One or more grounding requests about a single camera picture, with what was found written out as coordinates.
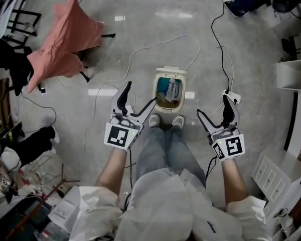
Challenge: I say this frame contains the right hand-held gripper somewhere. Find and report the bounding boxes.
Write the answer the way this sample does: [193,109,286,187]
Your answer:
[197,93,246,162]

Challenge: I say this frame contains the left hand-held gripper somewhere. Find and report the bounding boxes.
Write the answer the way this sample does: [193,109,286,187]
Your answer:
[104,80,158,152]

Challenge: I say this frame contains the beige pedal trash bin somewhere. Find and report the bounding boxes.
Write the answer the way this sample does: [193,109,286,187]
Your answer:
[153,73,187,114]

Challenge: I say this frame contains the person's left forearm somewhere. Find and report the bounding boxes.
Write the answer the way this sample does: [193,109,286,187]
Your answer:
[95,148,128,201]

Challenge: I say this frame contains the person's right forearm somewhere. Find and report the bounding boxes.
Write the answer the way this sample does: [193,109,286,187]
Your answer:
[220,158,249,206]

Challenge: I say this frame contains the teal plastic bag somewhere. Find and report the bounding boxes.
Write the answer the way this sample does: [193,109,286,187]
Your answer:
[157,77,178,97]

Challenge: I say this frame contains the person's left shoe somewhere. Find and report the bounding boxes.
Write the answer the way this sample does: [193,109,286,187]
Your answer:
[149,113,161,129]

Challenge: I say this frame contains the person's shoe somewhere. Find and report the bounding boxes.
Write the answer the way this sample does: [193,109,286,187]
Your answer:
[149,113,161,129]
[172,115,185,130]

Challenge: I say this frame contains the white power strip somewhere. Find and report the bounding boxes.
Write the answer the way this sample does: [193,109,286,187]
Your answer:
[222,89,242,104]

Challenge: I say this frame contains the person's right shoe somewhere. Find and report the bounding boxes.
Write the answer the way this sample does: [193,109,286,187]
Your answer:
[172,115,185,130]

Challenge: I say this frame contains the white crumpled packet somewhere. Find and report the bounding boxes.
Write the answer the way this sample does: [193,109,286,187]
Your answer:
[165,80,183,102]

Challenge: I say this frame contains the black chair base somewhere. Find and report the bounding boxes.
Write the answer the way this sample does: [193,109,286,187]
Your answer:
[75,33,116,83]

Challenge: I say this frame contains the person's blue jeans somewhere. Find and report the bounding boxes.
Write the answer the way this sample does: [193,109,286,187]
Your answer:
[136,126,206,188]

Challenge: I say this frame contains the white drawer cabinet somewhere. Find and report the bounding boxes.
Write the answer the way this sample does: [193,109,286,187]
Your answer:
[251,154,293,203]

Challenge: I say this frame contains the white side table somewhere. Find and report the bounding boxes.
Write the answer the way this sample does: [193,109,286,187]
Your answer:
[273,58,301,93]

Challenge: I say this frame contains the pink cloth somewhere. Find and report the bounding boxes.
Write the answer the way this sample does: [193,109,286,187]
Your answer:
[27,0,105,93]

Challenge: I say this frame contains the wooden coat rack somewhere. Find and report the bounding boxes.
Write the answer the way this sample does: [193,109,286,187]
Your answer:
[15,162,81,235]

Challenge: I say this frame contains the person's white shirt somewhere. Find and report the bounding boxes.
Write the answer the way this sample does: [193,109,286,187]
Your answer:
[69,168,273,241]

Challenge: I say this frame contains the white paper sheet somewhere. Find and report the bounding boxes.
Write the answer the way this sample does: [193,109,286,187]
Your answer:
[49,186,82,232]

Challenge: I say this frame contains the black garment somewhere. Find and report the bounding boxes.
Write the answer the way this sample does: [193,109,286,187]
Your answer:
[0,36,35,97]

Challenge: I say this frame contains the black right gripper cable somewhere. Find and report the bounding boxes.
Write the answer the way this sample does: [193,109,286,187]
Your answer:
[204,156,218,185]

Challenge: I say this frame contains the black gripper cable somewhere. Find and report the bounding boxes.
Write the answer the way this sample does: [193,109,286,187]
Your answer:
[125,148,137,203]
[204,156,218,185]

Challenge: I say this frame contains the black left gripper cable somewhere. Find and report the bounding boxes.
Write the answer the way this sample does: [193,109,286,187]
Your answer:
[125,148,137,203]

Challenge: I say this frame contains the black power cable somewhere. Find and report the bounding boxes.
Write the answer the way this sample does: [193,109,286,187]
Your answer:
[210,1,231,94]

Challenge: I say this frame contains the long white cable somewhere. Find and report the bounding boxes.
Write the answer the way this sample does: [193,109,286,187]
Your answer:
[83,34,201,152]

